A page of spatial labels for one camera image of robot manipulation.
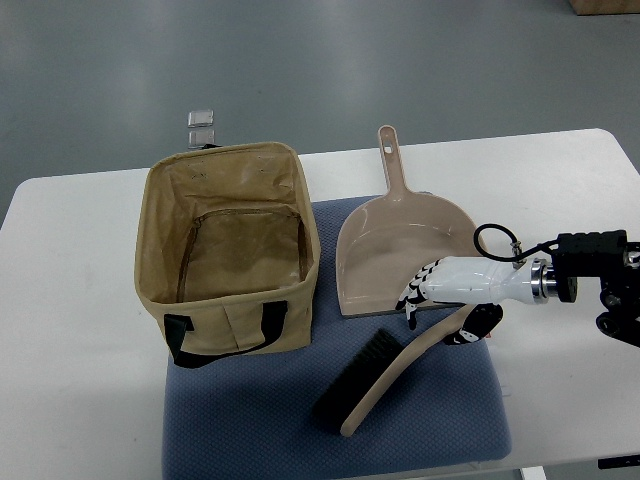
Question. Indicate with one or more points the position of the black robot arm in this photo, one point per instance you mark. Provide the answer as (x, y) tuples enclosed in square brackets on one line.
[(553, 268)]

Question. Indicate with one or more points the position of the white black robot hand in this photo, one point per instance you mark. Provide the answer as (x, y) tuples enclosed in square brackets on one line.
[(481, 283)]

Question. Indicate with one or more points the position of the lower metal floor plate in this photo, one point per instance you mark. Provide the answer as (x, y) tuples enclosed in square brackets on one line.
[(199, 138)]

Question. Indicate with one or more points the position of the pink plastic dustpan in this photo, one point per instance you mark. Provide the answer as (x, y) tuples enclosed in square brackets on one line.
[(385, 241)]

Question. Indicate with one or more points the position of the upper metal floor plate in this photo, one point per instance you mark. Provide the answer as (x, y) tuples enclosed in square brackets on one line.
[(200, 118)]

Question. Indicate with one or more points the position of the brown cardboard box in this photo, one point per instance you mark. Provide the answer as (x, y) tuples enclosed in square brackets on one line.
[(605, 7)]

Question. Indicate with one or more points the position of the yellow fabric bag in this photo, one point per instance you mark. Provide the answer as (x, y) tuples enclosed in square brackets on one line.
[(227, 252)]

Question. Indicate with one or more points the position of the pink hand broom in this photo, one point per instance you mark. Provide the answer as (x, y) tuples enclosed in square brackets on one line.
[(354, 393)]

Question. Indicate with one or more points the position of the metal floor plate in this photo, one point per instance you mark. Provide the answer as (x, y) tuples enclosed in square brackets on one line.
[(200, 118), (199, 138)]

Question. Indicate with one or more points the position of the black table control panel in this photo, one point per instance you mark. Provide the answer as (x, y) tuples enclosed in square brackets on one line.
[(619, 462)]

